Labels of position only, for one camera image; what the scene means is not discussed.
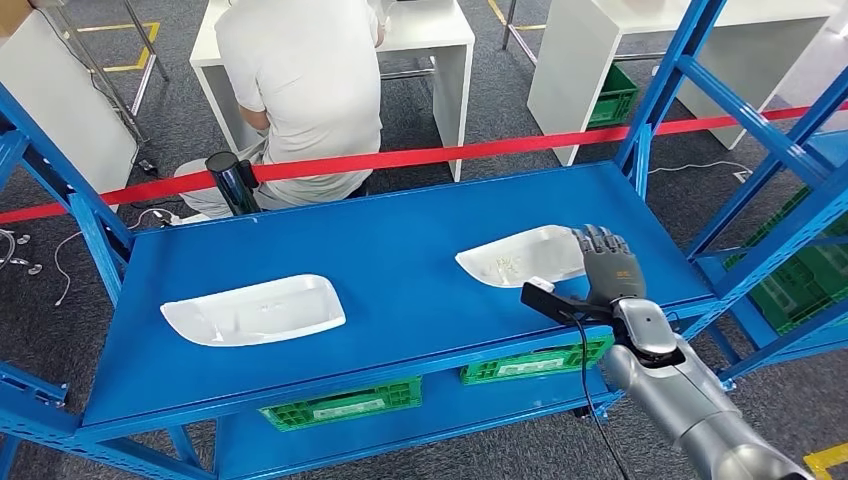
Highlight white plastic shell part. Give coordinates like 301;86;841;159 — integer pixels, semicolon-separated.
160;273;348;348
454;225;588;289

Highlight red barrier belt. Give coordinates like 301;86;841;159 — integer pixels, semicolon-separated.
0;102;848;227

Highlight white desk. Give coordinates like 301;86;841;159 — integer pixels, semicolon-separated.
190;0;476;183
526;0;843;167

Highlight green plastic crate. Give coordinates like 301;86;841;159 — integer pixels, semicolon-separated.
748;278;848;337
460;334;616;387
586;62;641;130
258;376;424;433
723;185;848;313

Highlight person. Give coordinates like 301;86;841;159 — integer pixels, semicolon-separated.
173;0;389;221

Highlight white cabinet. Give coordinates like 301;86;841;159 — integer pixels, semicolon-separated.
0;9;139;213

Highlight black stool with chrome base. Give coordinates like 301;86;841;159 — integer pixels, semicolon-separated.
0;228;44;277

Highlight yellow floor tape square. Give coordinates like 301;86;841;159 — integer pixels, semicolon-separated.
802;442;848;480

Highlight brown cardboard box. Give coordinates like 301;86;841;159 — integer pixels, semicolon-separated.
0;0;34;38

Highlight pale wrist camera on bracket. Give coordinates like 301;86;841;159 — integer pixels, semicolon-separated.
519;277;621;327

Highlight black stanchion post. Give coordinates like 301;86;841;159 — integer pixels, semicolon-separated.
205;151;261;217

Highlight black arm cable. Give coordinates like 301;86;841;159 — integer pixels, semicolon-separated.
574;314;631;480

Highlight white floor cable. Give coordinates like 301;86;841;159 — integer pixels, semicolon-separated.
52;208;175;307
647;160;755;185

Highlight chrome metal frame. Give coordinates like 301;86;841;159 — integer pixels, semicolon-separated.
49;0;170;144

